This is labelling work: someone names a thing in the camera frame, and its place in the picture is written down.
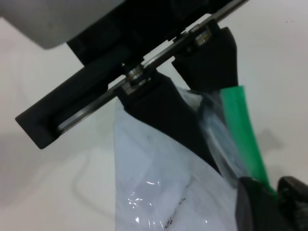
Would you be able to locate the clear plastic bag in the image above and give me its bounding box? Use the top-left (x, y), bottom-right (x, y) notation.
top-left (114, 103), bottom-right (239, 231)

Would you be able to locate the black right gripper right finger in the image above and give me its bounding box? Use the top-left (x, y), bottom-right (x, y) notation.
top-left (276, 175), bottom-right (308, 231)

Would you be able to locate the grey left arm link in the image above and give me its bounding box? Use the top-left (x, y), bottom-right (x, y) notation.
top-left (0, 0), bottom-right (126, 50)

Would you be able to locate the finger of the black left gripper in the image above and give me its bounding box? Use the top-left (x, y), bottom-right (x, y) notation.
top-left (171, 21), bottom-right (239, 94)
top-left (117, 69), bottom-right (222, 176)

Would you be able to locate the clear zip bag green zipper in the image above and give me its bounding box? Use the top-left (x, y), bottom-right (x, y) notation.
top-left (113, 84), bottom-right (277, 231)

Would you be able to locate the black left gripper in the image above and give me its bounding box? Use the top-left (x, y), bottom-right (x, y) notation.
top-left (14, 0), bottom-right (249, 150)

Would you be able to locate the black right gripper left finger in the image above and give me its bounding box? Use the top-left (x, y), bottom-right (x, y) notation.
top-left (234, 176), bottom-right (281, 231)

